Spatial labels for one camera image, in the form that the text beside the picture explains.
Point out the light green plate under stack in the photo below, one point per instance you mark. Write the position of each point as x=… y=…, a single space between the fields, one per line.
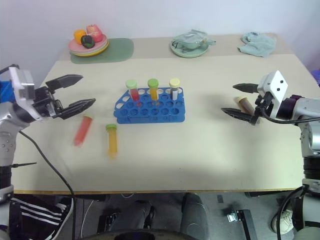
x=100 y=52

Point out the blue box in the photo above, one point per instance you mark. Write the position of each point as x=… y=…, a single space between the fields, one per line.
x=5 y=90

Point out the orange toy fruit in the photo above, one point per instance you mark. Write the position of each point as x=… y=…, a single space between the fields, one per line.
x=79 y=36

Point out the pink plate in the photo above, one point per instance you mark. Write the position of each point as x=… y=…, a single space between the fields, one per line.
x=75 y=46

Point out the black and green toy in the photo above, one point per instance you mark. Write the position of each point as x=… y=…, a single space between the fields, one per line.
x=87 y=41

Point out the black metal bracket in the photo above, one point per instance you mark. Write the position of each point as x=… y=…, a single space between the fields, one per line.
x=246 y=222

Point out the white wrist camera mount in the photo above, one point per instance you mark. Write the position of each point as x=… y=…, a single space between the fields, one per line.
x=22 y=85
x=277 y=87

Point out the orange tube with green cap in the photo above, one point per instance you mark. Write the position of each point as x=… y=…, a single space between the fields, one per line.
x=153 y=90
x=112 y=142

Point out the red tube with green cap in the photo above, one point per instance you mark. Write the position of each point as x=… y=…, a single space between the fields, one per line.
x=134 y=91

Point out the purple object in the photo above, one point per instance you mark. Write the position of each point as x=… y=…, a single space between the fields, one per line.
x=316 y=78

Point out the white sneaker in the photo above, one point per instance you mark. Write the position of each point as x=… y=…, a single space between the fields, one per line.
x=282 y=222

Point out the blue test tube rack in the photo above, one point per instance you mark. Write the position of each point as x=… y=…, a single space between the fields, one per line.
x=150 y=113

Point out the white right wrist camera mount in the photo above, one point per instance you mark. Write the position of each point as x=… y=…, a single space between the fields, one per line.
x=277 y=87

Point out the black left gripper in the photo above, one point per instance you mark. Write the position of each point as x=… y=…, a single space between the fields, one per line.
x=45 y=102

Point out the grey rounded shape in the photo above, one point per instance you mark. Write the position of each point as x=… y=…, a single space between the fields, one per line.
x=196 y=215

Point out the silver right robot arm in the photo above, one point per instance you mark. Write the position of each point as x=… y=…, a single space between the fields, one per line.
x=308 y=140

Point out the green placemat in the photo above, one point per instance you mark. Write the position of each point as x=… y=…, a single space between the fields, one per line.
x=120 y=51

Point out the dark tube with yellow cap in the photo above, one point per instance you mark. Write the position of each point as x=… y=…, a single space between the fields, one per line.
x=174 y=88

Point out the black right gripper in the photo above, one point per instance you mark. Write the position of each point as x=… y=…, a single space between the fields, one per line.
x=262 y=102

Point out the black zip tie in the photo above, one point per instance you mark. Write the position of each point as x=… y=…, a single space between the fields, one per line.
x=25 y=164

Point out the teal crumpled cloth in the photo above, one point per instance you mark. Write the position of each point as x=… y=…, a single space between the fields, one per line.
x=258 y=43

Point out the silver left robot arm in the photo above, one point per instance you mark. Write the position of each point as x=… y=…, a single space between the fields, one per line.
x=7 y=130

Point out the brown tube with yellow cap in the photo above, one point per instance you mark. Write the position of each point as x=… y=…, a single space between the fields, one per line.
x=246 y=103

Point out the pink toy fruit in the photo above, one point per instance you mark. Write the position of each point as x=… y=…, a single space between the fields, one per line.
x=96 y=33

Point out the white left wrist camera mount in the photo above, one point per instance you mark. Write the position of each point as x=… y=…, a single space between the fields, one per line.
x=22 y=85

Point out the pale green plate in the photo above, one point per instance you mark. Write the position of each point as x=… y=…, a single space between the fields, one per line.
x=187 y=52

